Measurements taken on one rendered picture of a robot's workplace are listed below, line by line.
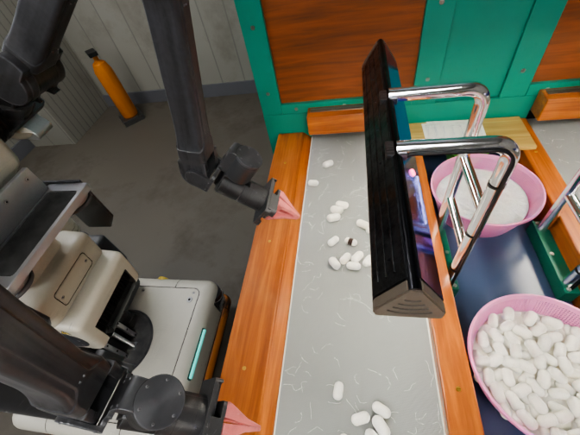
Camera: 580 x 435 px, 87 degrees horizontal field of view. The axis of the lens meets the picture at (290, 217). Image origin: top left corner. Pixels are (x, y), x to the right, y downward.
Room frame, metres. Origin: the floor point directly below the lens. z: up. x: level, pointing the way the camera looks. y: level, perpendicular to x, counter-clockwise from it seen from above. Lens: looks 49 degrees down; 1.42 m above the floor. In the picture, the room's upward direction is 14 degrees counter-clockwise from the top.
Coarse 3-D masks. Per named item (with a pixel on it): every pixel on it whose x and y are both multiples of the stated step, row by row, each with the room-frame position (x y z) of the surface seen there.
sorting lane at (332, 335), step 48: (336, 144) 0.86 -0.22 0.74; (336, 192) 0.63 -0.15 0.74; (336, 288) 0.33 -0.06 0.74; (288, 336) 0.25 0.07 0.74; (336, 336) 0.22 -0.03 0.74; (384, 336) 0.20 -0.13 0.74; (288, 384) 0.16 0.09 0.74; (384, 384) 0.12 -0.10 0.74; (432, 384) 0.10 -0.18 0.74; (288, 432) 0.08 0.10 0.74; (336, 432) 0.06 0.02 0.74; (432, 432) 0.03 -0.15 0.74
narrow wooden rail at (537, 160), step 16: (528, 128) 0.67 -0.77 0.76; (528, 160) 0.55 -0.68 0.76; (544, 160) 0.53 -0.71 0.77; (528, 176) 0.52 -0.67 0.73; (544, 176) 0.48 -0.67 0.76; (560, 176) 0.47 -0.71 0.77; (560, 192) 0.42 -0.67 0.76; (544, 208) 0.41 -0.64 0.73; (560, 224) 0.34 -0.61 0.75; (576, 224) 0.32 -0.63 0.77; (560, 240) 0.31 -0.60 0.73; (576, 240) 0.29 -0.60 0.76; (576, 256) 0.26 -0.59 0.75; (576, 304) 0.18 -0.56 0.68
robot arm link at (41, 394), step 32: (0, 288) 0.14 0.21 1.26; (0, 320) 0.13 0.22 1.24; (32, 320) 0.14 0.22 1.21; (0, 352) 0.11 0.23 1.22; (32, 352) 0.12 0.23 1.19; (64, 352) 0.14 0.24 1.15; (32, 384) 0.11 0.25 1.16; (64, 384) 0.12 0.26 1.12; (96, 384) 0.13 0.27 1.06; (64, 416) 0.12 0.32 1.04; (96, 416) 0.11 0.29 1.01
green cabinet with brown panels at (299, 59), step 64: (256, 0) 0.96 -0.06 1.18; (320, 0) 0.92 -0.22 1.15; (384, 0) 0.87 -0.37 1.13; (448, 0) 0.81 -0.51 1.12; (512, 0) 0.78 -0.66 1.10; (576, 0) 0.73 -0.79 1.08; (256, 64) 0.98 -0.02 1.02; (320, 64) 0.93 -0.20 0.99; (448, 64) 0.81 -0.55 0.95; (512, 64) 0.75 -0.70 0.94; (576, 64) 0.71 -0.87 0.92
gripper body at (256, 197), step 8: (248, 184) 0.52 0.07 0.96; (256, 184) 0.51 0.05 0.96; (272, 184) 0.52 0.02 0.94; (248, 192) 0.49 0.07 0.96; (256, 192) 0.49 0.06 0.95; (264, 192) 0.50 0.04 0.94; (240, 200) 0.49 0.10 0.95; (248, 200) 0.48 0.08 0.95; (256, 200) 0.48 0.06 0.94; (264, 200) 0.48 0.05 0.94; (256, 208) 0.48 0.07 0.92; (264, 208) 0.46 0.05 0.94; (256, 216) 0.47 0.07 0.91; (256, 224) 0.46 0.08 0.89
